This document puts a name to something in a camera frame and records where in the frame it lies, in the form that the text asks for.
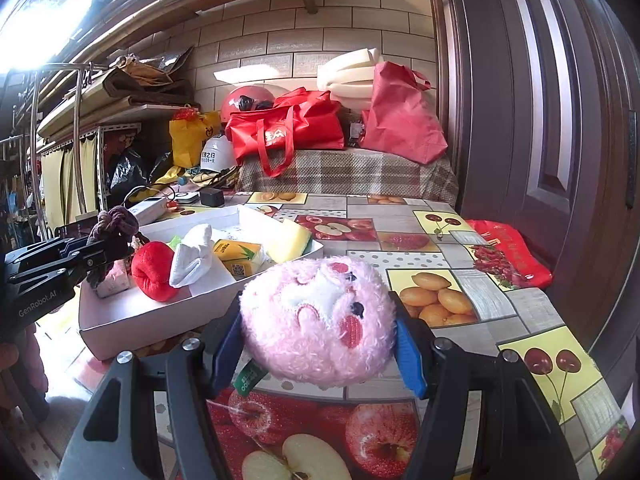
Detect yellow curtain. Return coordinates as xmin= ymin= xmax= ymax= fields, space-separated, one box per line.
xmin=40 ymin=137 xmax=98 ymax=231

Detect yellow juice carton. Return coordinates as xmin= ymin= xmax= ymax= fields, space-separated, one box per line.
xmin=212 ymin=240 xmax=268 ymax=282

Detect white cardboard tray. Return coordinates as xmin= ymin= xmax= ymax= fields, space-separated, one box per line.
xmin=77 ymin=204 xmax=325 ymax=362

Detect metal angle shelf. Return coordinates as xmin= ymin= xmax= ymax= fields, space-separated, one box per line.
xmin=35 ymin=105 xmax=201 ymax=221

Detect red plush apple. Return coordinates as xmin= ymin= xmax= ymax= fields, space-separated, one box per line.
xmin=131 ymin=241 xmax=178 ymax=303

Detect crumpled red fabric bag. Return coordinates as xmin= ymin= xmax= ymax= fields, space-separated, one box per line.
xmin=361 ymin=61 xmax=448 ymax=165

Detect person's left hand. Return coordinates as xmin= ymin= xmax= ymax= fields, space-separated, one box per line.
xmin=0 ymin=341 xmax=23 ymax=378

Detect brown folded cardboard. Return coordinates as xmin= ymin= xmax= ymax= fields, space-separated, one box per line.
xmin=100 ymin=46 xmax=196 ymax=108

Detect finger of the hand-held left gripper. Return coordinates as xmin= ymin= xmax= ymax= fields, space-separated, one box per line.
xmin=14 ymin=239 xmax=134 ymax=297
xmin=5 ymin=236 xmax=92 ymax=282

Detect flat red printed bag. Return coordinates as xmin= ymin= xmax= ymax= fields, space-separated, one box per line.
xmin=466 ymin=219 xmax=553 ymax=290

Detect yellow shopping bag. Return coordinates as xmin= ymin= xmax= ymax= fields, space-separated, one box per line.
xmin=169 ymin=107 xmax=221 ymax=168

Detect white cloth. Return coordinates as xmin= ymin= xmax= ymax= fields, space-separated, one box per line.
xmin=169 ymin=223 xmax=221 ymax=289

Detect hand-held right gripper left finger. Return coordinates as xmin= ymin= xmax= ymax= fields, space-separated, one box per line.
xmin=57 ymin=310 xmax=246 ymax=480

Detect white helmet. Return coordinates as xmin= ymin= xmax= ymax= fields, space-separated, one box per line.
xmin=200 ymin=136 xmax=238 ymax=172

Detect black plastic bag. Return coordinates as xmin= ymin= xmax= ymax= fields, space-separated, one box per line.
xmin=109 ymin=150 xmax=171 ymax=196

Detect red helmet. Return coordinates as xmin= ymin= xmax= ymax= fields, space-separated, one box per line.
xmin=221 ymin=86 xmax=276 ymax=121

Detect pink plush toy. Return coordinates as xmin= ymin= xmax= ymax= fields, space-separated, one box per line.
xmin=232 ymin=255 xmax=401 ymax=395

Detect brown metal door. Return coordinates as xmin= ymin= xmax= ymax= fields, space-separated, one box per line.
xmin=430 ymin=0 xmax=640 ymax=411

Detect chrome pipe rack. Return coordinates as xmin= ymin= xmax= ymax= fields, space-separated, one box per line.
xmin=27 ymin=62 xmax=108 ymax=241

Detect dark knotted hair scrunchie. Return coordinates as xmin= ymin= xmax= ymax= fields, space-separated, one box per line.
xmin=86 ymin=205 xmax=142 ymax=261

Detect yellow green sponge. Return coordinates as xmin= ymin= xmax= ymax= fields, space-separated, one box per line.
xmin=265 ymin=217 xmax=315 ymax=265

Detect plaid blanket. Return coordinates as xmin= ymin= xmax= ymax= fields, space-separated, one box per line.
xmin=236 ymin=147 xmax=460 ymax=207

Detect pink tissue pack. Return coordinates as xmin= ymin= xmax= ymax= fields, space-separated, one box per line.
xmin=95 ymin=259 xmax=135 ymax=299

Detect fruit print tablecloth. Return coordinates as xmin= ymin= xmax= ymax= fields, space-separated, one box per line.
xmin=0 ymin=191 xmax=633 ymax=480

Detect white foam rolls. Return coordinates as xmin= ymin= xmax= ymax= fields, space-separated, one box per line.
xmin=316 ymin=47 xmax=396 ymax=111

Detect red tote bag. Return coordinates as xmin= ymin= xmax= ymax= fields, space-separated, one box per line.
xmin=225 ymin=87 xmax=346 ymax=178

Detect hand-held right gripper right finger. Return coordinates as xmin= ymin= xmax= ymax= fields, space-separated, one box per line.
xmin=387 ymin=290 xmax=581 ymax=480

